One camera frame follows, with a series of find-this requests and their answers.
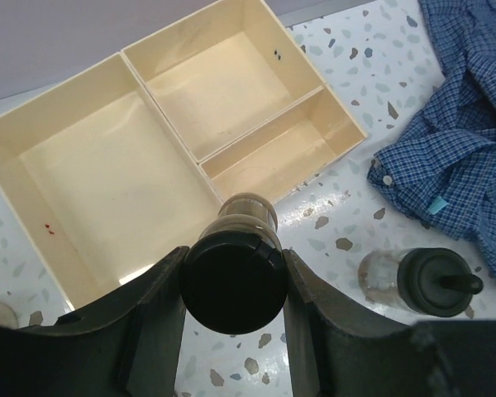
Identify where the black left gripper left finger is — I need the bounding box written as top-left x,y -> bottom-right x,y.
0,246 -> 188,396

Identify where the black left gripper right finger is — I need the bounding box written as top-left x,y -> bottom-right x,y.
283,250 -> 496,396

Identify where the spice jar black lid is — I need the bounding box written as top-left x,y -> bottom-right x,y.
179,193 -> 288,335

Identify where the glass shaker jar brown residue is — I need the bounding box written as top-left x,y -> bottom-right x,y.
357,247 -> 484,318

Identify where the beige wooden divided box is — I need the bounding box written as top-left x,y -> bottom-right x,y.
0,1 -> 365,309

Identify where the blue checked shirt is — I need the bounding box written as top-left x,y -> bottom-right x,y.
367,1 -> 496,278

